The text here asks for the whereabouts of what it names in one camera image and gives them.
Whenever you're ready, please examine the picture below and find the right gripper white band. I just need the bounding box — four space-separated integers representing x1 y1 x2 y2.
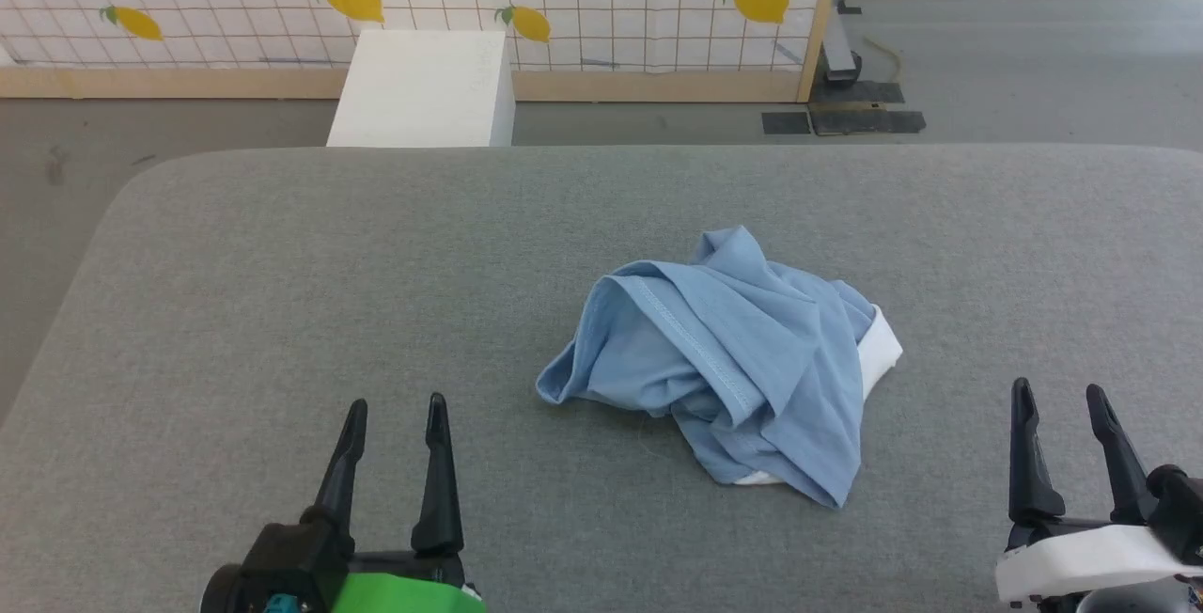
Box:
994 378 1203 606

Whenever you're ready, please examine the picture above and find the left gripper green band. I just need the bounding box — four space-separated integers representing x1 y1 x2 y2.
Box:
200 393 487 613

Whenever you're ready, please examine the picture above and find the light blue white-collared garment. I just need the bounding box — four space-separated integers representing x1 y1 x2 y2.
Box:
536 226 904 510

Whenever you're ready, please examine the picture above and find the grey fabric sofa surface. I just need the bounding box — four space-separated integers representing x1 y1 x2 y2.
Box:
0 145 1203 613

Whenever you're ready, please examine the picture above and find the white rectangular box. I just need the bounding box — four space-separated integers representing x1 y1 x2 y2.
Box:
326 29 516 148

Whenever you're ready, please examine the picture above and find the large black floor patch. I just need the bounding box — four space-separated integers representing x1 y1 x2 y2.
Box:
810 82 927 136

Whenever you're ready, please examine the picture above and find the grey metal partition foot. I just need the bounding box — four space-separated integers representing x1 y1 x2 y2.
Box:
822 0 864 84

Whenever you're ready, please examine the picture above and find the thin yellow floor cable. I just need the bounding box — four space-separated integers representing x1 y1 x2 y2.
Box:
865 34 904 80

